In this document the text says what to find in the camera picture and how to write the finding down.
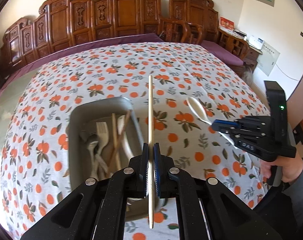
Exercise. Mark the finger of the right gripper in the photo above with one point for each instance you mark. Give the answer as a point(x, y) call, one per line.
point(225, 126)

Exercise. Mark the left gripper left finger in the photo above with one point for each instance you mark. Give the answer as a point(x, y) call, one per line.
point(95, 209)

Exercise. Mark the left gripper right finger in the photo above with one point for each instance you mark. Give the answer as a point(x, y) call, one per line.
point(207, 209)

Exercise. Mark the small cream spoon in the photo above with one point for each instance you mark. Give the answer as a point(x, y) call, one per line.
point(199, 109)

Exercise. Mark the dark wooden chopstick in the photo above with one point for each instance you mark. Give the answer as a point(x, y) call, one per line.
point(118, 142)

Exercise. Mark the light wooden chopstick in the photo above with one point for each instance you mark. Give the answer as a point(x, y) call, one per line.
point(151, 172)

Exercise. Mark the cream plastic fork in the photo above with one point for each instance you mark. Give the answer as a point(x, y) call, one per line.
point(103, 140)

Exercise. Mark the large white ladle spoon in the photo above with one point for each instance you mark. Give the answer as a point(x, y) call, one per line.
point(125, 144)

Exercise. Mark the person right forearm grey sleeve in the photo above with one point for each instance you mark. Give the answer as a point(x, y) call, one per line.
point(295, 192)

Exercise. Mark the person right hand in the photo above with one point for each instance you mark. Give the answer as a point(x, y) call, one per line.
point(291, 167)

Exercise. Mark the orange print tablecloth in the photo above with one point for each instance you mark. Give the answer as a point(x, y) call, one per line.
point(44, 155)

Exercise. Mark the purple armchair cushion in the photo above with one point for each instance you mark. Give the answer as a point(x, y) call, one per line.
point(222, 54)

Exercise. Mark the wooden side table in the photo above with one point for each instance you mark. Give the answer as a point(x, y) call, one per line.
point(252, 57)

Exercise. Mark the metal rectangular tray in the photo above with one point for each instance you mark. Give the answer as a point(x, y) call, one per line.
point(85, 117)

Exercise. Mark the red calendar card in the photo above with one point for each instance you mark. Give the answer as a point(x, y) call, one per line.
point(226, 24)

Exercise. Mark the carved wooden armchair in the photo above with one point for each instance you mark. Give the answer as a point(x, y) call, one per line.
point(202, 16)

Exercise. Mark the purple sofa cushion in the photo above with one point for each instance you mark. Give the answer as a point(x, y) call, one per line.
point(151, 37)

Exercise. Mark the carved wooden sofa bench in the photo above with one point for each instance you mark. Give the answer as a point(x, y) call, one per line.
point(63, 24)

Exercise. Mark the white wall cabinet panel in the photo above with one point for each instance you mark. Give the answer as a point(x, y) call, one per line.
point(267, 60)

